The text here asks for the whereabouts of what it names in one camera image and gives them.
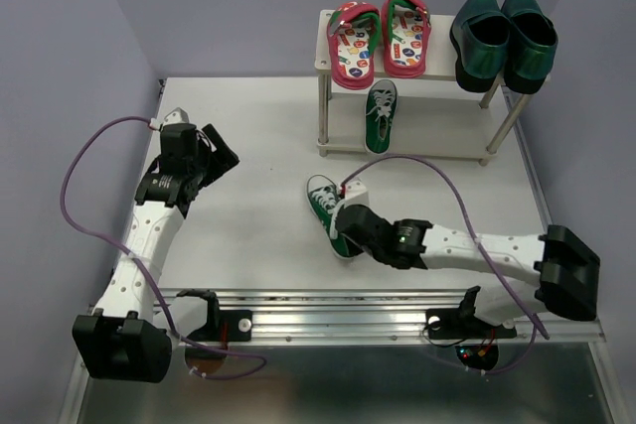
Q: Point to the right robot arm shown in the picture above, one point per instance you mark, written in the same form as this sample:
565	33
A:
552	272

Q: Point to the green loafer shoe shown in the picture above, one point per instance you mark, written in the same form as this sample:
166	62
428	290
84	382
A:
479	35
532	47

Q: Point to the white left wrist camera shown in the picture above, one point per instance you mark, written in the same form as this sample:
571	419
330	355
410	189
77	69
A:
174	117

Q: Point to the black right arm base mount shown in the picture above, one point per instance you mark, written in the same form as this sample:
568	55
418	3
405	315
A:
461	322

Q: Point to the pink flip-flop with letters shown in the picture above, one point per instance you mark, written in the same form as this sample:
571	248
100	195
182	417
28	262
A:
406	28

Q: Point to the aluminium table edge rail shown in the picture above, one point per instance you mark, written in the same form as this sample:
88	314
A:
324	318

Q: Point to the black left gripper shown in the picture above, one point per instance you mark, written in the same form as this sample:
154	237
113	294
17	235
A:
221	164

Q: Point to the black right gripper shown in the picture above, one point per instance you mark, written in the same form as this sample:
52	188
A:
364	207

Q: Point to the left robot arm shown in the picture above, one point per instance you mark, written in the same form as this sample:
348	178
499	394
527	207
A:
131	332

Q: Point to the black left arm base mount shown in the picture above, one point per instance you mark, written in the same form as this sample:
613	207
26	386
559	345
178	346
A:
198	315

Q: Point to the green canvas sneaker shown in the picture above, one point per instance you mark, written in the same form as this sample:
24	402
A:
380	110
323	198

